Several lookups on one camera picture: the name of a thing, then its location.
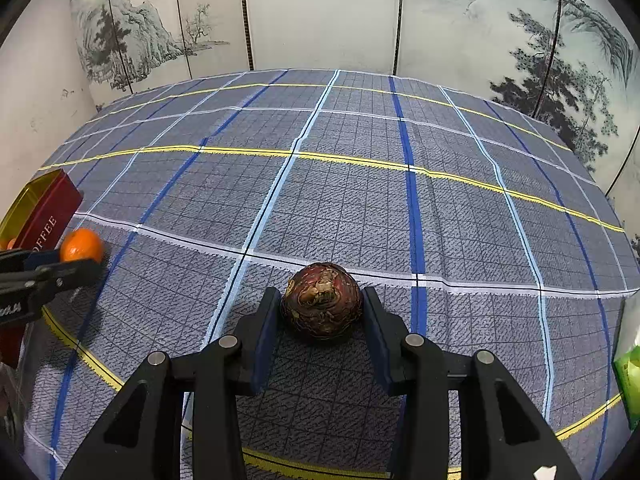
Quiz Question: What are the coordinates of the green tissue pack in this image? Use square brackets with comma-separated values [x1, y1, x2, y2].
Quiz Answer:
[612, 332, 640, 431]

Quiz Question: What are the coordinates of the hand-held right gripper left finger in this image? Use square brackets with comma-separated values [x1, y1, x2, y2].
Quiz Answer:
[60, 286, 283, 480]

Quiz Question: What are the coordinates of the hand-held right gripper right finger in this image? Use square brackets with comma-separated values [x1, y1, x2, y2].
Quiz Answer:
[362, 286, 583, 480]

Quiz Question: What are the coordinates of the red tin box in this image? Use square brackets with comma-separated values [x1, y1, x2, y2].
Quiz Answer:
[0, 169, 84, 368]

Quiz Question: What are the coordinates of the landscape painted folding screen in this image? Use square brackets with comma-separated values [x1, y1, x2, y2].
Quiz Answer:
[69, 0, 640, 241]

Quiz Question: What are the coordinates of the dark brown wrinkled fruit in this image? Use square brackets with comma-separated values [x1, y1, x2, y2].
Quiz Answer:
[280, 261, 364, 345]

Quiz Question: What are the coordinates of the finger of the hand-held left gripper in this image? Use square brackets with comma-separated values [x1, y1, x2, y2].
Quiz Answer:
[30, 259, 103, 306]
[0, 249, 63, 275]

